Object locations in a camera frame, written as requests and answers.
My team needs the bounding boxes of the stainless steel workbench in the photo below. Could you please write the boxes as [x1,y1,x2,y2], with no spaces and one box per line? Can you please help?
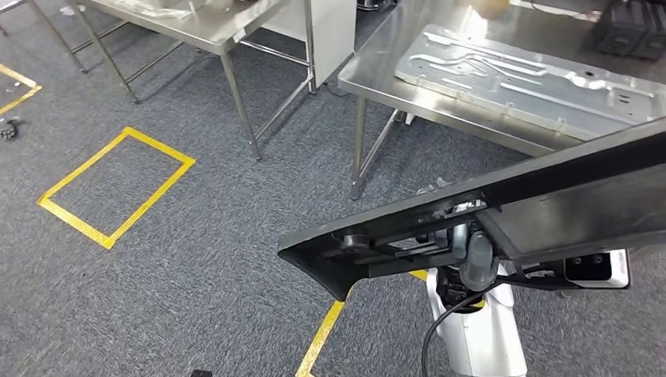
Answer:
[337,0,666,202]

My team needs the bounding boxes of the stamped silver metal plate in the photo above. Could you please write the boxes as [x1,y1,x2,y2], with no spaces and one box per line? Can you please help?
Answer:
[393,23,666,143]

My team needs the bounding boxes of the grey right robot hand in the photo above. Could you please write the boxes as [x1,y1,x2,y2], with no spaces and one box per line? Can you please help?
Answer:
[415,177,500,294]

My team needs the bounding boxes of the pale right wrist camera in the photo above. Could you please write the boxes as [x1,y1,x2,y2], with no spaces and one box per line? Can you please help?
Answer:
[498,247,632,294]

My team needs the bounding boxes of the black plastic panel part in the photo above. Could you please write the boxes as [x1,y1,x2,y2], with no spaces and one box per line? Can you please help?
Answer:
[276,116,666,303]

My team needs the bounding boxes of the white cabinet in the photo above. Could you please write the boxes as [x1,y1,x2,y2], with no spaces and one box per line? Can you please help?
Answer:
[258,0,358,88]

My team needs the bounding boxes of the stainless steel table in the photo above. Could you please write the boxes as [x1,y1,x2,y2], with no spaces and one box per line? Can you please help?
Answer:
[0,0,319,163]

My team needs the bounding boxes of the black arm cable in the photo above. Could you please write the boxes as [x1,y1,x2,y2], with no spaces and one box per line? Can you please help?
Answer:
[419,290,491,377]

